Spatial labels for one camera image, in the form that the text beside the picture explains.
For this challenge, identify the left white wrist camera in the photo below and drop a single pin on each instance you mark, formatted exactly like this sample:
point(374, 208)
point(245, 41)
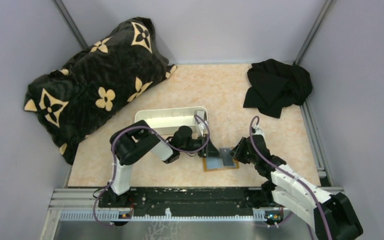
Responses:
point(202, 127)

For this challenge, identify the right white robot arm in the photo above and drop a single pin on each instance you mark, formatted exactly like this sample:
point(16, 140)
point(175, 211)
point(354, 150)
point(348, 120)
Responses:
point(330, 216)

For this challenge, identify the crumpled black cloth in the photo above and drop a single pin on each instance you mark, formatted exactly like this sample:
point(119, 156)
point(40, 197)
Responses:
point(275, 85)

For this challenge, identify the black floral patterned pillow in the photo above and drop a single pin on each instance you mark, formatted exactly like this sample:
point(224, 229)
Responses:
point(92, 86)

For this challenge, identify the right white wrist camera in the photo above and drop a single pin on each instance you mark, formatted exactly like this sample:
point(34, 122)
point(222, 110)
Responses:
point(257, 131)

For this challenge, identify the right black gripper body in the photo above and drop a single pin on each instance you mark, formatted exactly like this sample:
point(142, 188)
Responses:
point(240, 150)

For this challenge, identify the white oblong plastic tray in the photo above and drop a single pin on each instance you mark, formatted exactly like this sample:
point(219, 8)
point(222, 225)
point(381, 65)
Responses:
point(168, 120)

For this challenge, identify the grey credit card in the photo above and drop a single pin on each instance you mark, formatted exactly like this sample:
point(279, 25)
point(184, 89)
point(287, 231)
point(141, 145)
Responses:
point(226, 155)

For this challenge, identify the mustard leather card holder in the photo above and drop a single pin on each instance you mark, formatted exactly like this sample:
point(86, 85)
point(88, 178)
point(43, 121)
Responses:
point(217, 164)

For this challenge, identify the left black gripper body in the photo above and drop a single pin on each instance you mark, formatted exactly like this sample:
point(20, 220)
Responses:
point(204, 144)

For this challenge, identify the aluminium frame rail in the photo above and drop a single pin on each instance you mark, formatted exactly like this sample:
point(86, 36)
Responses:
point(82, 204)

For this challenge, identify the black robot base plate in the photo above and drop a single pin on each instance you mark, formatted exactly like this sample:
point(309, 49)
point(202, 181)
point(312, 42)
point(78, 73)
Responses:
point(189, 201)

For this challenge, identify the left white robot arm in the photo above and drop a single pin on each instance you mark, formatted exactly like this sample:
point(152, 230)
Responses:
point(132, 143)

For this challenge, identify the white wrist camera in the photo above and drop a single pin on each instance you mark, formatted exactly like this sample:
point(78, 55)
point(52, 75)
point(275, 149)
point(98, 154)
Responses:
point(202, 127)
point(257, 131)

